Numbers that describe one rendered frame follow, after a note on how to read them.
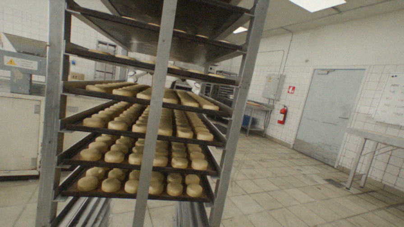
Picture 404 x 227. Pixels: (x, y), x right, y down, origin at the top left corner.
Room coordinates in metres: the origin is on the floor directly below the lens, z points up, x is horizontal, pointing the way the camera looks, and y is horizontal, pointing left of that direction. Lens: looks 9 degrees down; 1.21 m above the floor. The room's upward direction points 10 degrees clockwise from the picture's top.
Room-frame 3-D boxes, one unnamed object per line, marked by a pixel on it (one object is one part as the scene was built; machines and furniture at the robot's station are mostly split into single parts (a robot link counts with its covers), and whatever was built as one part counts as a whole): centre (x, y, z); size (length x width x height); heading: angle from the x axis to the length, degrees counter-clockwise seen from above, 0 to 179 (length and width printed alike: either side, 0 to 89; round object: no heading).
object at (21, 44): (1.96, 1.70, 1.25); 0.56 x 0.29 x 0.14; 22
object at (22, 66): (1.96, 1.70, 1.01); 0.72 x 0.33 x 0.34; 22
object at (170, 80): (2.63, 0.56, 1.20); 0.34 x 0.30 x 0.36; 101
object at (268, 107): (6.09, -1.20, 0.49); 1.90 x 0.72 x 0.98; 28
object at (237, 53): (0.82, -0.01, 1.32); 0.64 x 0.03 x 0.03; 12
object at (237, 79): (0.82, -0.01, 1.23); 0.64 x 0.03 x 0.03; 12
